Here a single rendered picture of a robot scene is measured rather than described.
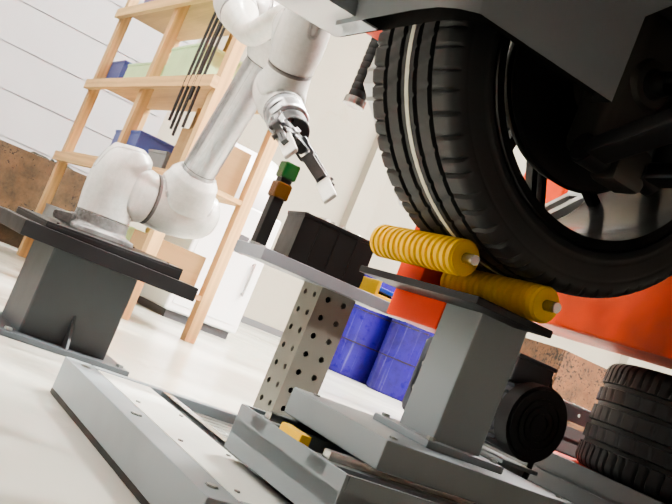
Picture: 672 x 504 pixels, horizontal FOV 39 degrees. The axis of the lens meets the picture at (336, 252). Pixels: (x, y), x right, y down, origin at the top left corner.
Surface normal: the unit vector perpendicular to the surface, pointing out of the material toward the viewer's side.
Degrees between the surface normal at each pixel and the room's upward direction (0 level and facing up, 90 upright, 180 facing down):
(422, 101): 119
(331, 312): 90
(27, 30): 90
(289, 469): 90
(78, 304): 90
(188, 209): 113
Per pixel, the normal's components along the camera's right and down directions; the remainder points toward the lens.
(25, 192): 0.25, 0.02
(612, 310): -0.80, -0.37
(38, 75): 0.49, 0.13
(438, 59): -0.88, -0.04
